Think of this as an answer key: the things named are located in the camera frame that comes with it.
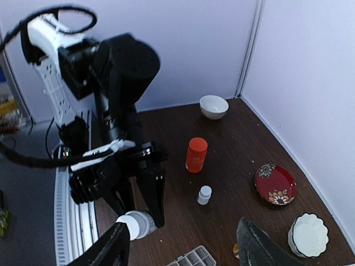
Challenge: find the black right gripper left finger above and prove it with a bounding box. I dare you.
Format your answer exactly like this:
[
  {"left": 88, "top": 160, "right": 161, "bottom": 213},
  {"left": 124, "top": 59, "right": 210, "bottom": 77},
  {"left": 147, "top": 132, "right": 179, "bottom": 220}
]
[{"left": 68, "top": 222, "right": 130, "bottom": 266}]

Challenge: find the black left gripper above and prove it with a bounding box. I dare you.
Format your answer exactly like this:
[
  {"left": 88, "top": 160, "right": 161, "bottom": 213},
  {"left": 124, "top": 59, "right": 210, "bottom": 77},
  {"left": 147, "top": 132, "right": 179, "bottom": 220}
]
[{"left": 69, "top": 141, "right": 168, "bottom": 228}]

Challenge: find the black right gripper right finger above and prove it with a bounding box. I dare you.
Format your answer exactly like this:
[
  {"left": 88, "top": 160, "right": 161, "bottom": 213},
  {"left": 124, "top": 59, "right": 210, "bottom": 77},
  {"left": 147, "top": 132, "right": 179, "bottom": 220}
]
[{"left": 236, "top": 217, "right": 304, "bottom": 266}]

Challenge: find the clear plastic pill organizer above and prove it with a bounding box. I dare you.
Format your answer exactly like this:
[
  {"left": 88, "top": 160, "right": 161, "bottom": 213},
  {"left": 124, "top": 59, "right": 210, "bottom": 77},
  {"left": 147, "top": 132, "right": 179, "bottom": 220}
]
[{"left": 167, "top": 245, "right": 217, "bottom": 266}]

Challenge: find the small white pill bottle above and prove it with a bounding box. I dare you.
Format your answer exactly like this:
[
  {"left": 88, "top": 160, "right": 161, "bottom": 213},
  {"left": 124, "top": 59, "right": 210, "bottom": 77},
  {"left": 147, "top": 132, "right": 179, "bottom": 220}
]
[{"left": 197, "top": 185, "right": 212, "bottom": 206}]

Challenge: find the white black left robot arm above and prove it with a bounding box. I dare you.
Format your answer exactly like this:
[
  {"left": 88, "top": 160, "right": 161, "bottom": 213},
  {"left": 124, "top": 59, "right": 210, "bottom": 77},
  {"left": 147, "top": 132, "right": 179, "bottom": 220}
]
[{"left": 1, "top": 4, "right": 168, "bottom": 228}]

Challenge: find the grey lid supplement bottle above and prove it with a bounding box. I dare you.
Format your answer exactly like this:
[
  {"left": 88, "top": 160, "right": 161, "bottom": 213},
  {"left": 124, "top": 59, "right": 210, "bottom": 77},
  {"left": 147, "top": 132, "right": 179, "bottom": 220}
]
[{"left": 232, "top": 243, "right": 240, "bottom": 259}]

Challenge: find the white scalloped bowl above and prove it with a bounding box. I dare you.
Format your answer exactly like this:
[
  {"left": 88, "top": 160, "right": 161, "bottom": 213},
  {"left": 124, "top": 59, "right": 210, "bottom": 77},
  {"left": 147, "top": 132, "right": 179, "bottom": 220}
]
[{"left": 287, "top": 213, "right": 329, "bottom": 258}]

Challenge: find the red floral plate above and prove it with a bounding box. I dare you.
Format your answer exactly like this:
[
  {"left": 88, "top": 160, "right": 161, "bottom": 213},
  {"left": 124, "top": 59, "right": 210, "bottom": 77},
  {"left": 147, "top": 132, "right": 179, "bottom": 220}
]
[{"left": 254, "top": 163, "right": 297, "bottom": 206}]

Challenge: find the orange pill bottle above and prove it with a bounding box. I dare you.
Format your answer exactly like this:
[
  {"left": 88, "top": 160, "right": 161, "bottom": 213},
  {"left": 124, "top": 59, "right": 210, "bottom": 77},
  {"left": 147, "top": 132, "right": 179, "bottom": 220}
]
[{"left": 185, "top": 137, "right": 208, "bottom": 173}]

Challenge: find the white patterned rice bowl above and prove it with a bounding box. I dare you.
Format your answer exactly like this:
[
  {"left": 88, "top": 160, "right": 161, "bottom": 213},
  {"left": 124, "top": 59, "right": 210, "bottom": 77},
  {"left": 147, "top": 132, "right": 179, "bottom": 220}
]
[{"left": 199, "top": 95, "right": 229, "bottom": 120}]

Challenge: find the front aluminium rail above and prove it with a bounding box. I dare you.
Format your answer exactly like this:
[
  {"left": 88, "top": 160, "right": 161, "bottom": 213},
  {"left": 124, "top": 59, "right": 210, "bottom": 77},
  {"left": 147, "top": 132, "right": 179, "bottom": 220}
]
[{"left": 54, "top": 167, "right": 99, "bottom": 265}]

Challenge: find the left aluminium frame post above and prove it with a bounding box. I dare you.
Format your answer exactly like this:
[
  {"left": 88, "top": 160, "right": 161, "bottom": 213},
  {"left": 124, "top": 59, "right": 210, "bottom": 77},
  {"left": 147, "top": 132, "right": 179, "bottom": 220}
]
[{"left": 234, "top": 0, "right": 266, "bottom": 99}]

